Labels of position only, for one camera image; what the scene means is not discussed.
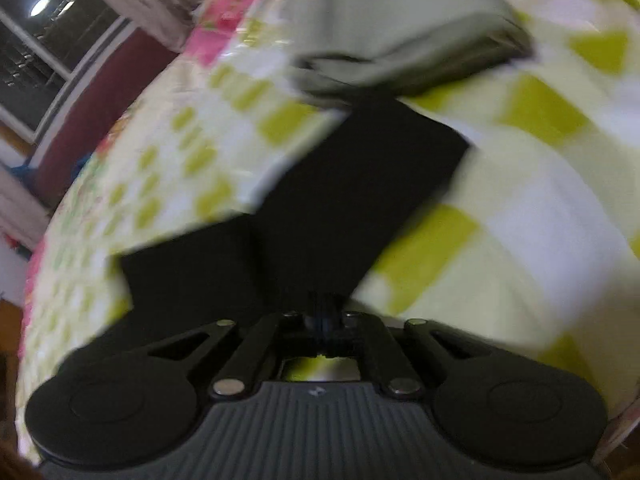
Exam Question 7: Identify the light curtain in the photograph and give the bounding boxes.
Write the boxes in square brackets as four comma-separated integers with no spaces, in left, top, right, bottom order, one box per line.
[60,0,222,54]

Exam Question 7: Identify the blue cloth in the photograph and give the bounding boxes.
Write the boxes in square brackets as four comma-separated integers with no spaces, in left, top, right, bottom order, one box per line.
[9,160,37,183]

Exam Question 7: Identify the green checked bed sheet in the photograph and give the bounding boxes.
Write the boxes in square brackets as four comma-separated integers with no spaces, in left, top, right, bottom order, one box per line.
[14,0,640,467]

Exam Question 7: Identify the black pants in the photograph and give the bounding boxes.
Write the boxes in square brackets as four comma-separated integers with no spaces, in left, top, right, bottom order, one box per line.
[117,94,471,357]

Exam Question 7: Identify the window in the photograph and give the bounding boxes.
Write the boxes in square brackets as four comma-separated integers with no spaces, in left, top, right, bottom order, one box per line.
[0,0,132,147]

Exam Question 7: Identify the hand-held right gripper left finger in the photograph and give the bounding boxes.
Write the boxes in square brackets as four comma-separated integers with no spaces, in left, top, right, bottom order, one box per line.
[144,296,322,401]

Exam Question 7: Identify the grey folded garment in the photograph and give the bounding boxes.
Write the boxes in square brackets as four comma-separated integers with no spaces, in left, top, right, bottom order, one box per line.
[280,0,535,111]

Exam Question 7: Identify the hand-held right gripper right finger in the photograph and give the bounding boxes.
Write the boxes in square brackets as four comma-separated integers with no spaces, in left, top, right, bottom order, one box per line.
[320,294,482,401]

